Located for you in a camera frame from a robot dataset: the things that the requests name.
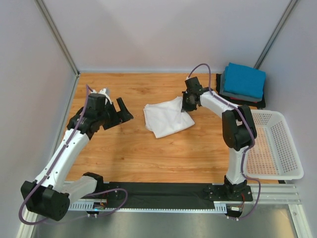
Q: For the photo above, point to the right aluminium corner post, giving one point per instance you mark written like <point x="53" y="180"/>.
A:
<point x="292" y="4"/>

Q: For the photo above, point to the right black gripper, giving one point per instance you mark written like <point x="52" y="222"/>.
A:
<point x="184" y="107"/>

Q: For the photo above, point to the aluminium frame rail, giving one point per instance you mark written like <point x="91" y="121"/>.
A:
<point x="266" y="193"/>

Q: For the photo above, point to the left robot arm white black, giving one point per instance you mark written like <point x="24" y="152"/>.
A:
<point x="47" y="195"/>

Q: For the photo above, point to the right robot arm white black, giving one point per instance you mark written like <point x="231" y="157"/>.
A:
<point x="238" y="131"/>

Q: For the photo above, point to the white plastic perforated basket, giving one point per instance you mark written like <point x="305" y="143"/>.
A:
<point x="274" y="155"/>

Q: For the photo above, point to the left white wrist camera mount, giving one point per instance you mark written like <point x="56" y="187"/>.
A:
<point x="106" y="93"/>

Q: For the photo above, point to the folded red t-shirt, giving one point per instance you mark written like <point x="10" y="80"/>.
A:
<point x="235" y="99"/>

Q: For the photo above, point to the left aluminium corner post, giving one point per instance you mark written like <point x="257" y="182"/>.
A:
<point x="56" y="34"/>

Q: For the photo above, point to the aluminium corner post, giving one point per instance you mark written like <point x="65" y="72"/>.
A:
<point x="292" y="4"/>
<point x="56" y="34"/>

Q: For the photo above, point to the white t-shirt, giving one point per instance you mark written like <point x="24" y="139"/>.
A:
<point x="166" y="118"/>

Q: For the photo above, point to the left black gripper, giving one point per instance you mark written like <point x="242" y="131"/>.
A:
<point x="120" y="117"/>

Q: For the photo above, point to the folded black t-shirt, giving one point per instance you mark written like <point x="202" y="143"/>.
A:
<point x="259" y="105"/>

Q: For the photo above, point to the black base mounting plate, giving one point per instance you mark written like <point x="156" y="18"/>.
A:
<point x="155" y="195"/>

